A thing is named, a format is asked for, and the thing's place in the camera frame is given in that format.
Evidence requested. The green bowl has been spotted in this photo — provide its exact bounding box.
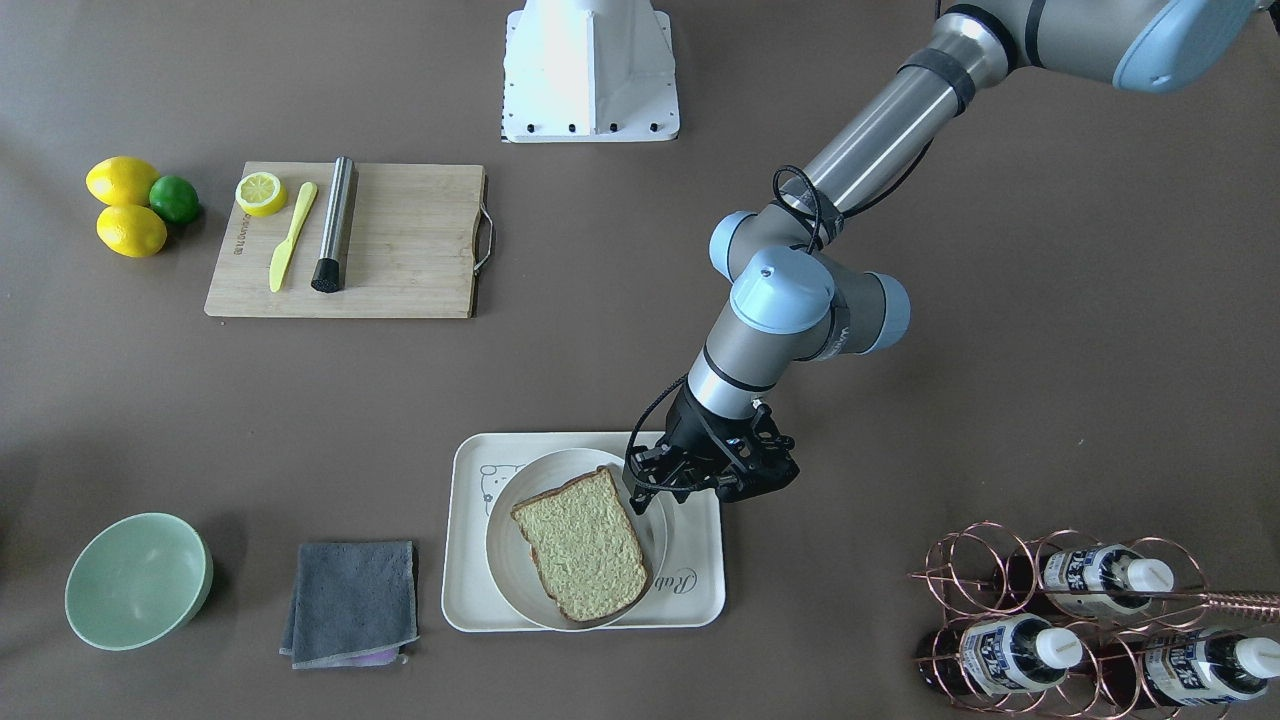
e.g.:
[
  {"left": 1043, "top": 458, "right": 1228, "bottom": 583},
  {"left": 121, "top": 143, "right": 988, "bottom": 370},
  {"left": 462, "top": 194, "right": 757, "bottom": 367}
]
[{"left": 64, "top": 512, "right": 214, "bottom": 651}]

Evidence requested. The half lemon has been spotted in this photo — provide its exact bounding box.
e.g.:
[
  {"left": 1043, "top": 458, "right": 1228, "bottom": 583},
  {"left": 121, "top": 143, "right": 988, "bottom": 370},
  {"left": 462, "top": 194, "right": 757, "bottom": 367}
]
[{"left": 236, "top": 170, "right": 287, "bottom": 217}]

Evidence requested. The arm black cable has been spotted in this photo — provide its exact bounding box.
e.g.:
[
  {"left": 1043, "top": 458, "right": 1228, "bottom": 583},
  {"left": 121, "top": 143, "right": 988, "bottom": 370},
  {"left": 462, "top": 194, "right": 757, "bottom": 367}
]
[{"left": 625, "top": 165, "right": 851, "bottom": 480}]

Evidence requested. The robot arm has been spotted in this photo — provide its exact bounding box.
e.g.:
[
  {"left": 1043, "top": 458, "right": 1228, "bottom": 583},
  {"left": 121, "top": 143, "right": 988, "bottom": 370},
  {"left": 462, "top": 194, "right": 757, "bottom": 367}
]
[{"left": 622, "top": 1, "right": 1277, "bottom": 514}]

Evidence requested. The grey folded cloth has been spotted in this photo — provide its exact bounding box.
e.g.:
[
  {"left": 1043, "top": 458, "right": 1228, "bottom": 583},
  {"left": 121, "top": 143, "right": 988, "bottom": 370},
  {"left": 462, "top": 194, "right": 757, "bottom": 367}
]
[{"left": 279, "top": 539, "right": 420, "bottom": 670}]

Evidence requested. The whole lemon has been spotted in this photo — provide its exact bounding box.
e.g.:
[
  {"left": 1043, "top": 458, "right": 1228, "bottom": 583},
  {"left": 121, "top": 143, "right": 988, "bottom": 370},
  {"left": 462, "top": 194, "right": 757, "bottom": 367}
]
[
  {"left": 84, "top": 156, "right": 161, "bottom": 206},
  {"left": 96, "top": 204, "right": 168, "bottom": 258}
]

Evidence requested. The white round plate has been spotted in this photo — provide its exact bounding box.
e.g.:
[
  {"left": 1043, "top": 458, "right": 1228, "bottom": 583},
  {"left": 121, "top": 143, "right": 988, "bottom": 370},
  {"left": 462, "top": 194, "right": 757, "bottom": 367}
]
[{"left": 486, "top": 448, "right": 669, "bottom": 632}]

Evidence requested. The whole lemon lower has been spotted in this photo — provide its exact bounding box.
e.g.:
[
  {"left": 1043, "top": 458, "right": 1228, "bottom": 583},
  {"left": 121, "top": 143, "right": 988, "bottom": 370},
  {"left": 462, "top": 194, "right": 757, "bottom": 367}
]
[{"left": 96, "top": 204, "right": 168, "bottom": 258}]

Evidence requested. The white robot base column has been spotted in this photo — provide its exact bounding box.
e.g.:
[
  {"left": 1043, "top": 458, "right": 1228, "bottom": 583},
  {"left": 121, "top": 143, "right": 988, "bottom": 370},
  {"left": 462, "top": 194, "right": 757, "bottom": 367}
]
[{"left": 500, "top": 1, "right": 681, "bottom": 143}]

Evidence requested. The copper wire bottle rack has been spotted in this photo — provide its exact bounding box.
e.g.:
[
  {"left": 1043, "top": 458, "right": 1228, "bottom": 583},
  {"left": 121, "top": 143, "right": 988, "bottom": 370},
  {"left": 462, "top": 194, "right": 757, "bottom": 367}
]
[{"left": 913, "top": 521, "right": 1277, "bottom": 719}]

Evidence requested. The whole lemon upper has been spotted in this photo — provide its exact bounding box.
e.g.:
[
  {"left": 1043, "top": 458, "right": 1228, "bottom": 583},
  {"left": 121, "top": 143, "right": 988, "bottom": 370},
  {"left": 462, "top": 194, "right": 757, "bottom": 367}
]
[{"left": 84, "top": 156, "right": 161, "bottom": 206}]

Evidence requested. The tea bottle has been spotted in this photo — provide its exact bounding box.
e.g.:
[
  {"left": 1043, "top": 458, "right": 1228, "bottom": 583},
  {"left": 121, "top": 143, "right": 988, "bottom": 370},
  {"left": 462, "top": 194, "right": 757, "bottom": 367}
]
[
  {"left": 914, "top": 612, "right": 1084, "bottom": 697},
  {"left": 1097, "top": 628, "right": 1279, "bottom": 710},
  {"left": 992, "top": 544, "right": 1175, "bottom": 620}
]

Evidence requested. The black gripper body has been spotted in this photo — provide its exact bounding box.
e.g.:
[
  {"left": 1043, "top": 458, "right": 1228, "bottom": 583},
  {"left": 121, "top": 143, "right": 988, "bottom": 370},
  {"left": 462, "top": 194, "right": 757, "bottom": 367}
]
[{"left": 640, "top": 384, "right": 800, "bottom": 503}]

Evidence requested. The bread slice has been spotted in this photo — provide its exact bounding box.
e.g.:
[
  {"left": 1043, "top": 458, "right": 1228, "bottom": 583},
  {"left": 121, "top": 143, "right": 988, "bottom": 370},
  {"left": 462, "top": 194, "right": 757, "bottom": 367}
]
[{"left": 509, "top": 465, "right": 652, "bottom": 623}]

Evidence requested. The wooden cutting board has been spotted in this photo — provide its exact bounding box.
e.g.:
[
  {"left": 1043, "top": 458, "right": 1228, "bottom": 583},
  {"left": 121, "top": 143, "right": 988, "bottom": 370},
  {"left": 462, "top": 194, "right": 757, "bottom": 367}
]
[{"left": 205, "top": 161, "right": 486, "bottom": 319}]

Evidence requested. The steel muddler black tip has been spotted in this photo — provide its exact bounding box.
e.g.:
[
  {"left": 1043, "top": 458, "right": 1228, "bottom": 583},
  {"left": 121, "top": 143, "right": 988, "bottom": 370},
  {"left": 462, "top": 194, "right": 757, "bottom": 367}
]
[{"left": 311, "top": 156, "right": 358, "bottom": 293}]

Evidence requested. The yellow plastic knife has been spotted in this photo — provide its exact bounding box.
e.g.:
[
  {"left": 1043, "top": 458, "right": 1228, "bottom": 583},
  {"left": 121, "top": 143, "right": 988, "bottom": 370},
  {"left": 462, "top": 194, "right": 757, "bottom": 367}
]
[{"left": 268, "top": 181, "right": 317, "bottom": 293}]

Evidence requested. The green lime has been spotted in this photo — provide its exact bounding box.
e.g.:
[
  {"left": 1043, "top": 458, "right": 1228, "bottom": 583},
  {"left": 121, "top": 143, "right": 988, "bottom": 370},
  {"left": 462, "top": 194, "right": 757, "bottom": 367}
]
[{"left": 148, "top": 176, "right": 202, "bottom": 225}]

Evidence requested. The cream rabbit tray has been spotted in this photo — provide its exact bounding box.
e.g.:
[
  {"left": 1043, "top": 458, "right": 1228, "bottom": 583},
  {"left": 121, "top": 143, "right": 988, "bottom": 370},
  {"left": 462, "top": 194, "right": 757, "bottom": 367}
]
[{"left": 442, "top": 430, "right": 726, "bottom": 633}]

